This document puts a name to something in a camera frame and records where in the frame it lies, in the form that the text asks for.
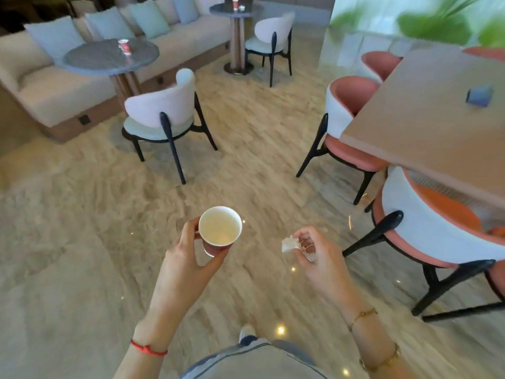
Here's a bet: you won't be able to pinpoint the frosted glass window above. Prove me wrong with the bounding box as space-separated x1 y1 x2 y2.
329 0 505 48

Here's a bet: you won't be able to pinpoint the round grey stone table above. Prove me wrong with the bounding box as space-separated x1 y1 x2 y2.
63 38 160 115

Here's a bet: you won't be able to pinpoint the thin gold chain bracelet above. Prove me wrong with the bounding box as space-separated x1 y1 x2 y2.
348 308 379 333

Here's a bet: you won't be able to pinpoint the light wooden dining table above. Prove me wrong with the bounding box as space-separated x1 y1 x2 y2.
340 45 505 212

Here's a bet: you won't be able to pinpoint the blue jeans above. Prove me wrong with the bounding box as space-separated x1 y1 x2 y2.
238 335 317 367

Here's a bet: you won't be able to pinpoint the light blue ribbed shirt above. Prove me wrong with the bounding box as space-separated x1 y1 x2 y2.
181 338 328 379

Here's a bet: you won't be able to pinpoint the black wedge tabletop box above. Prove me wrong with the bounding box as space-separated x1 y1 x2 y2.
465 85 494 108

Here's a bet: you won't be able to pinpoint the white seat with brown plinth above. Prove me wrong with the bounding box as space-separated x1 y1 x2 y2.
0 0 234 143

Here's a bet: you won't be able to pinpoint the person's right forearm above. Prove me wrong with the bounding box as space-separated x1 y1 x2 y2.
339 296 419 379

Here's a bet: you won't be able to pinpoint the blue houndstooth cushion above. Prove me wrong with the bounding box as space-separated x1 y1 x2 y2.
171 0 200 25
85 6 137 42
23 15 86 62

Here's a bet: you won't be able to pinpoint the plain teal cushion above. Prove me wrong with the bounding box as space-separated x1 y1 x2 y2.
128 0 171 39

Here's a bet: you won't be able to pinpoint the gold bangle bracelet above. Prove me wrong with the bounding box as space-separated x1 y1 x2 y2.
358 343 402 374

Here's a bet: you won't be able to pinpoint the red string bracelet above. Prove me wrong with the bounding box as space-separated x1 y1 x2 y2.
130 339 169 358

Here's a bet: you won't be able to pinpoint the person's left hand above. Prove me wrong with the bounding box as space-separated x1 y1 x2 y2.
144 216 233 324

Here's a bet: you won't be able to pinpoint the person's right hand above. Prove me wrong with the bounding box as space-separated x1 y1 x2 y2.
292 226 362 312

